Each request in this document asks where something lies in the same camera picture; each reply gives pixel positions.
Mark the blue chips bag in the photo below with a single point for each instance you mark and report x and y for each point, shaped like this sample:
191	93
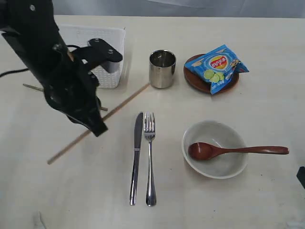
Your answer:
217	67

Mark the wooden chopstick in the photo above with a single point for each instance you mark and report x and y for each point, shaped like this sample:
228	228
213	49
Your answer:
41	90
87	132

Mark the white perforated plastic basket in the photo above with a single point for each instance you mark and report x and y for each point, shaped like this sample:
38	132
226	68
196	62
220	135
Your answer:
80	36

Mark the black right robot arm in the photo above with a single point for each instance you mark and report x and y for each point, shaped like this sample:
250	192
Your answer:
301	176

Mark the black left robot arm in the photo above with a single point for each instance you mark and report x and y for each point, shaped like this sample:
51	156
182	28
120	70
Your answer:
28	26

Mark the white floral ceramic bowl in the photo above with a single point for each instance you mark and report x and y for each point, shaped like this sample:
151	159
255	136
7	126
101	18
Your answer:
217	134

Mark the dark foil packet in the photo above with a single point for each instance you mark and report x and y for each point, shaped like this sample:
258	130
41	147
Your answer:
162	65

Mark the brown wooden plate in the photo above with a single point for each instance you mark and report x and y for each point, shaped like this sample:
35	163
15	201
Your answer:
204	87

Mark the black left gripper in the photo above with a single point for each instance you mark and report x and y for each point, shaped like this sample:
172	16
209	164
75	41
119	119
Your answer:
71	87

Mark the silver metal fork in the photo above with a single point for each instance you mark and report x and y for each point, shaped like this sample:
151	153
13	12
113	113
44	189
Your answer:
149	135

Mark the silver table knife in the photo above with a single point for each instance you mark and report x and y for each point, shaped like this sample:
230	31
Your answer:
137	148

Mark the brown wooden spoon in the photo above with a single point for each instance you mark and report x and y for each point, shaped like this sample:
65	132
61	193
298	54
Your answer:
205	151

